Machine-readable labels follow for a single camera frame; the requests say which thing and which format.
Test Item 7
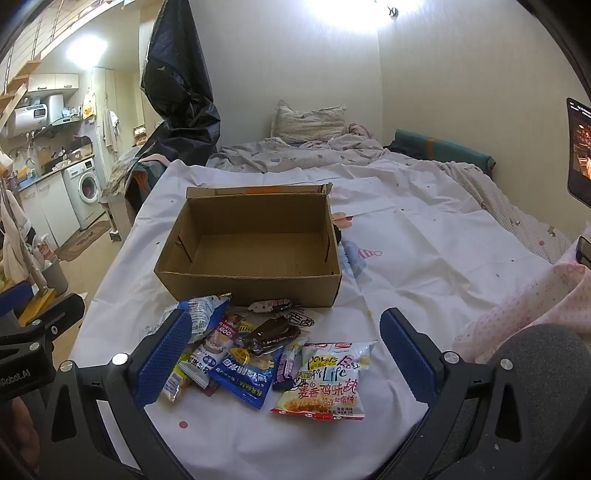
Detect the large white and yellow packet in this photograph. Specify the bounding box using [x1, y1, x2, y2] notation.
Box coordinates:
[270, 340, 378, 421]

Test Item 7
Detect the white washing machine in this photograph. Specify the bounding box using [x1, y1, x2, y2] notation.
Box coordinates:
[62, 157, 105, 230]

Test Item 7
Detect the white and blue snack packet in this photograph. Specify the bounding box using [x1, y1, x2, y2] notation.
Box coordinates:
[139, 293, 232, 344]

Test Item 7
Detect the brown cardboard box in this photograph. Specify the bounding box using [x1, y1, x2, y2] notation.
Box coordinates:
[154, 182, 343, 309]

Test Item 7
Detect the black hanging garment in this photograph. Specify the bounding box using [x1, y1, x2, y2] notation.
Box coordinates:
[140, 0, 221, 168]

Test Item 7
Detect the white wall cabinet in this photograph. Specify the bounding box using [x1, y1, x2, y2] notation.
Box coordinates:
[28, 73, 80, 91]

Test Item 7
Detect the wooden rack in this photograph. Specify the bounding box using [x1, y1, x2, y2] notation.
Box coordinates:
[18, 277, 57, 325]

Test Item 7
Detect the ceiling lamp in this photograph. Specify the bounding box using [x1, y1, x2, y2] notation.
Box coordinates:
[295, 0, 421, 36]

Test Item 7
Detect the yellow snack packet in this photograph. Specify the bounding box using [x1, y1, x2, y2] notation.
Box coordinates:
[158, 353, 192, 405]

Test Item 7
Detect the tablet screen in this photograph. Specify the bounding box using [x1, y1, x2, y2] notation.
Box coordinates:
[566, 97, 591, 208]

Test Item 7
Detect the dark brown snack packet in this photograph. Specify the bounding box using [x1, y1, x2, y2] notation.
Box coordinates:
[238, 315, 302, 356]

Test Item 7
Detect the range hood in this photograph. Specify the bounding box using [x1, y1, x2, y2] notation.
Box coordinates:
[48, 95, 82, 127]

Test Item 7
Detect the white water heater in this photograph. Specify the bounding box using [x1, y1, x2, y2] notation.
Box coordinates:
[7, 105, 51, 137]

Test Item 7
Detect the patterned pillow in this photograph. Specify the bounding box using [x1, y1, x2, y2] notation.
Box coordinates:
[270, 99, 347, 144]

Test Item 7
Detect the wooden staircase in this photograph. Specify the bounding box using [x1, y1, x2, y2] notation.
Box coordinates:
[0, 0, 112, 136]

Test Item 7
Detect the slim white and purple packet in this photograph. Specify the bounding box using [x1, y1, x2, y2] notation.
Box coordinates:
[272, 336, 309, 392]

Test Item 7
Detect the grey bin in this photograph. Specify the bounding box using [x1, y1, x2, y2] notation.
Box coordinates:
[41, 256, 70, 296]

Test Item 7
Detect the brown floor mat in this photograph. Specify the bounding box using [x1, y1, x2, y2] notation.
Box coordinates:
[54, 222, 112, 262]

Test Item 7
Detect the white hanging cloth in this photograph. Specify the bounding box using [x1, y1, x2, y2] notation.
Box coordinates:
[0, 185, 45, 285]

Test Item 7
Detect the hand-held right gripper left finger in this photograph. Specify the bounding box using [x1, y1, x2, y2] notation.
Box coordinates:
[41, 308, 194, 464]

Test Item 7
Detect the white and dark purple packet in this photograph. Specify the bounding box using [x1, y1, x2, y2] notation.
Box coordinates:
[248, 298, 296, 315]

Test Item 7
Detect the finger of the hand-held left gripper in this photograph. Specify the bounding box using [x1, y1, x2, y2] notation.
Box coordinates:
[0, 281, 33, 320]
[0, 294, 86, 348]

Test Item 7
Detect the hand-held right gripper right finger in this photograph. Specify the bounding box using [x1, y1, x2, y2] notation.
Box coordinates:
[379, 308, 555, 462]

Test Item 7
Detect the patterned cloth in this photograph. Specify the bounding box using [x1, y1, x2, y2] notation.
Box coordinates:
[102, 150, 160, 198]

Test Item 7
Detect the small white snack packet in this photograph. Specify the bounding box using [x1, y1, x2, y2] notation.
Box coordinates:
[178, 342, 218, 390]

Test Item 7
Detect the green cushion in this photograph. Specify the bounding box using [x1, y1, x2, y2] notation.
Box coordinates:
[393, 128, 496, 174]

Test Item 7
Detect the pink dotted cloth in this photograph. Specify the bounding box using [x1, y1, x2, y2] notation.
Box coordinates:
[452, 263, 591, 365]

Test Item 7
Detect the grey patterned duvet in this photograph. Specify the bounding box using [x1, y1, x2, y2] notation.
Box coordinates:
[205, 122, 573, 265]

